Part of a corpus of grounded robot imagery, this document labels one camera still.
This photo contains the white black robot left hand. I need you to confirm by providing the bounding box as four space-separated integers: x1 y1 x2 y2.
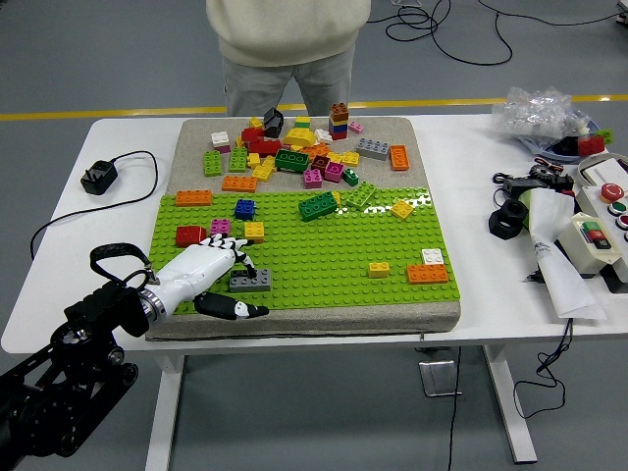
152 233 271 323

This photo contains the red rounded brick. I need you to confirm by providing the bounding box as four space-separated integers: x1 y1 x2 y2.
175 225 208 248

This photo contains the grey long brick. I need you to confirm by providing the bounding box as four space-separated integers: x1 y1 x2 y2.
355 137 393 162
228 268 273 294

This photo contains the orange long brick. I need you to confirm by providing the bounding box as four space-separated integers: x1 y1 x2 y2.
175 189 214 207
221 175 259 193
406 264 449 286
389 144 411 173

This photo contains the yellow long brick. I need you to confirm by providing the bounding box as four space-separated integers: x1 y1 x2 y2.
251 155 278 183

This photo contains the green studded baseplate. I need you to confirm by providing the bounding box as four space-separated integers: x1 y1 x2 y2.
146 186 463 315

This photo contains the dark green long brick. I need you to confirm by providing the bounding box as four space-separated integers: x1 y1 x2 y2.
274 148 312 175
297 191 340 223

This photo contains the red long brick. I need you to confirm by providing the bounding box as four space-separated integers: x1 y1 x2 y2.
247 138 284 158
577 135 607 158

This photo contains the black brick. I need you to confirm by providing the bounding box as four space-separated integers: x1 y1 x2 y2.
263 107 287 139

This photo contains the yellow curved brick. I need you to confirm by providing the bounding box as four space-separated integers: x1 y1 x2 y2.
283 127 318 148

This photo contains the grey-brown cushion mat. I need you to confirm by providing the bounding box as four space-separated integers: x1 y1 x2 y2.
136 116 462 342

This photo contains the white table leg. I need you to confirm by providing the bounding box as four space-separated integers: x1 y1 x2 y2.
144 353 186 471
480 344 540 465

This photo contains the yellow floor tape line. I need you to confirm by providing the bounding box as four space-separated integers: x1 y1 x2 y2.
0 95 628 123

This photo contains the person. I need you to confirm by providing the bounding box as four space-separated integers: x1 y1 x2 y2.
205 0 373 119

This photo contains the metal floor plate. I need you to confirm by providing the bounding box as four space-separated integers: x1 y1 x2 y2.
417 360 463 397

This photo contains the large black hex nut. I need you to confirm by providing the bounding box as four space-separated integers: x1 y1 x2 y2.
488 198 530 240

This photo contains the light green plastic part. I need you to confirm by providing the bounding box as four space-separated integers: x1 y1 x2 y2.
517 189 536 232

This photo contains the white paper bag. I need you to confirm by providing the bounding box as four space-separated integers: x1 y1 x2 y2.
527 188 609 323

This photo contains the light blue bowl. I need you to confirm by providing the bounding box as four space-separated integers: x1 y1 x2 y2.
517 120 614 161

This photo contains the clear plastic bag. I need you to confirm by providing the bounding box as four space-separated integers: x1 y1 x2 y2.
492 85 593 148

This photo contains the black servo motor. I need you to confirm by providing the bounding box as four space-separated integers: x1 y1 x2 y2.
548 172 576 195

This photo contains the white control box with buttons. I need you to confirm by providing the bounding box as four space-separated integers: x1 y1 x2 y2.
574 182 628 286

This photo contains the black plug with cord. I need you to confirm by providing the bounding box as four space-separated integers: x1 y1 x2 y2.
29 149 160 260

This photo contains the black cable under table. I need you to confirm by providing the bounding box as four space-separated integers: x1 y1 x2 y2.
446 345 463 471

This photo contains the black power adapter with cable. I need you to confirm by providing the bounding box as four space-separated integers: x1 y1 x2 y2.
492 171 551 210

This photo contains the round black part with wires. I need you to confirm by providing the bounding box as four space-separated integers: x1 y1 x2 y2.
529 156 573 182

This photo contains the black hanging cable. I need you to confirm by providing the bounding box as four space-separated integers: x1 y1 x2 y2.
513 317 574 420

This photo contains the small white switch box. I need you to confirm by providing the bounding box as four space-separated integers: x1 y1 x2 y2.
556 213 623 276

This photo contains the black looped floor cable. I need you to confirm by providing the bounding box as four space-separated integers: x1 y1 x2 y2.
365 0 515 68

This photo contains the black long floor cable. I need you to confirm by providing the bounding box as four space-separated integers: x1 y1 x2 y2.
478 0 624 26

